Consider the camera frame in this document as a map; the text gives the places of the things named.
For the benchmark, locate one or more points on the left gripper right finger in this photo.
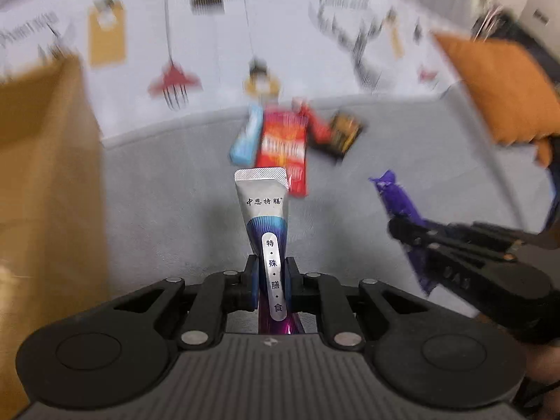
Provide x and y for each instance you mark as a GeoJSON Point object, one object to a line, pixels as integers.
{"type": "Point", "coordinates": [323, 296]}

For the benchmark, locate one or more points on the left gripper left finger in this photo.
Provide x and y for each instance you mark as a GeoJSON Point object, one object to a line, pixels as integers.
{"type": "Point", "coordinates": [220, 294]}

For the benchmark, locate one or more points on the blue white tube snack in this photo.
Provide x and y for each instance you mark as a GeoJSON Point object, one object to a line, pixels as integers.
{"type": "Point", "coordinates": [263, 198]}

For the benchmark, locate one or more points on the purple candy bar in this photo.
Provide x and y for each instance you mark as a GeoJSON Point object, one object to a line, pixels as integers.
{"type": "Point", "coordinates": [405, 224]}

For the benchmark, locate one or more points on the light blue snack packet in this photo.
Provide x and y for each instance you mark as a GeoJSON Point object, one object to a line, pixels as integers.
{"type": "Point", "coordinates": [244, 148]}

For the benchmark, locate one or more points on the red orange snack packet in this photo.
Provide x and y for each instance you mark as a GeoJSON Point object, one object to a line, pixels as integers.
{"type": "Point", "coordinates": [284, 144]}

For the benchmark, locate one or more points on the long red snack packet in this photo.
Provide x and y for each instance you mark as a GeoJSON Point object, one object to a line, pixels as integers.
{"type": "Point", "coordinates": [319, 132]}

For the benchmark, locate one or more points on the black orange chocolate bar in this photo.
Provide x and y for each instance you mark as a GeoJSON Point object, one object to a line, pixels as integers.
{"type": "Point", "coordinates": [344, 130]}

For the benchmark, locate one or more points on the orange cushion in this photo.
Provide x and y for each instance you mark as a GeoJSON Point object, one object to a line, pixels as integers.
{"type": "Point", "coordinates": [510, 90]}

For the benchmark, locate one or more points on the brown cardboard box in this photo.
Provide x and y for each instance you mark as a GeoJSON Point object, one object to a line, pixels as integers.
{"type": "Point", "coordinates": [53, 245]}

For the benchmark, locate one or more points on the grey printed sofa cover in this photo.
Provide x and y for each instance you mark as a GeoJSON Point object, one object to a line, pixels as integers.
{"type": "Point", "coordinates": [168, 115]}

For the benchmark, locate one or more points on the dark bag with strings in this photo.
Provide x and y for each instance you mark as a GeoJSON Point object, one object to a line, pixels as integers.
{"type": "Point", "coordinates": [498, 23]}

